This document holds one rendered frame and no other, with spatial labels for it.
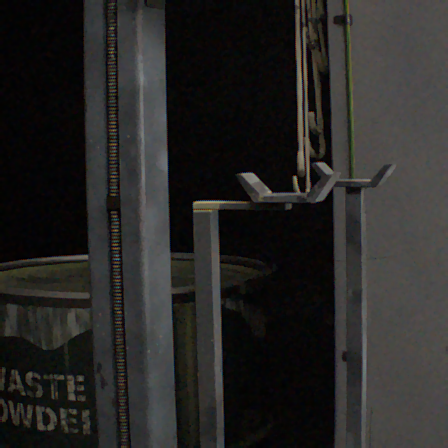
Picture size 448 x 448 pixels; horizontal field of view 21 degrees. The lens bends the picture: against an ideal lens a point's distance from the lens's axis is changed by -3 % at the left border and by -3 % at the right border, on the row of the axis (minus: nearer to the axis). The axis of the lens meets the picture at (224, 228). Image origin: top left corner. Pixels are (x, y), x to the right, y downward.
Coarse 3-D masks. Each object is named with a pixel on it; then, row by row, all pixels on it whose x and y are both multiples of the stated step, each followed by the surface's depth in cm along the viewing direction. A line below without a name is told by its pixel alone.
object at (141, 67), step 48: (96, 0) 106; (96, 48) 107; (144, 48) 106; (96, 96) 107; (144, 96) 106; (96, 144) 108; (144, 144) 107; (96, 192) 108; (144, 192) 107; (96, 240) 109; (144, 240) 107; (96, 288) 109; (144, 288) 107; (96, 336) 109; (144, 336) 108; (96, 384) 110; (144, 384) 108; (144, 432) 109
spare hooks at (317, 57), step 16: (320, 0) 156; (304, 16) 156; (320, 16) 159; (304, 32) 156; (320, 32) 160; (304, 48) 156; (304, 64) 157; (320, 64) 158; (304, 80) 157; (320, 96) 160; (304, 112) 157; (320, 112) 161; (320, 128) 161; (304, 144) 160; (320, 144) 162; (304, 160) 157
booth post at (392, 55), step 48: (336, 0) 149; (384, 0) 147; (432, 0) 145; (336, 48) 150; (384, 48) 148; (432, 48) 145; (336, 96) 151; (384, 96) 148; (432, 96) 146; (336, 144) 151; (384, 144) 149; (432, 144) 147; (336, 192) 152; (384, 192) 150; (432, 192) 147; (336, 240) 152; (384, 240) 150; (432, 240) 148; (336, 288) 153; (384, 288) 151; (432, 288) 148; (336, 336) 154; (384, 336) 151; (432, 336) 149; (336, 384) 154; (384, 384) 152; (432, 384) 150; (336, 432) 155; (384, 432) 152; (432, 432) 150
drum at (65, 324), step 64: (64, 256) 248; (192, 256) 247; (0, 320) 203; (64, 320) 197; (192, 320) 201; (256, 320) 213; (0, 384) 206; (64, 384) 198; (192, 384) 201; (256, 384) 214
